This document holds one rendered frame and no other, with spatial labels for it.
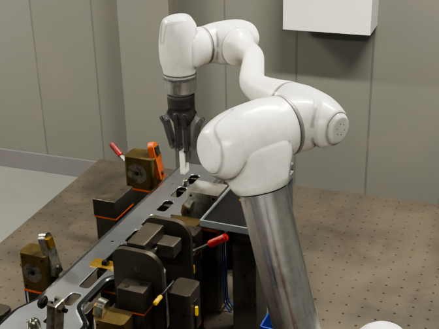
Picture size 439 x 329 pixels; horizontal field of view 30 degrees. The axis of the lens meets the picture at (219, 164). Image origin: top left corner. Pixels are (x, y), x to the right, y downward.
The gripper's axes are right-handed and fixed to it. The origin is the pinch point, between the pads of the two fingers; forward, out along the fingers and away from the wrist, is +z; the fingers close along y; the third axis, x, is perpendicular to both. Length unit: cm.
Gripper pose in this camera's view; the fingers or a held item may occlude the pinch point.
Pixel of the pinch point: (184, 161)
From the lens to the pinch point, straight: 230.8
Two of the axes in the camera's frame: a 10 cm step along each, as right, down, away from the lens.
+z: 0.3, 9.2, 4.0
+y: -9.4, -1.2, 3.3
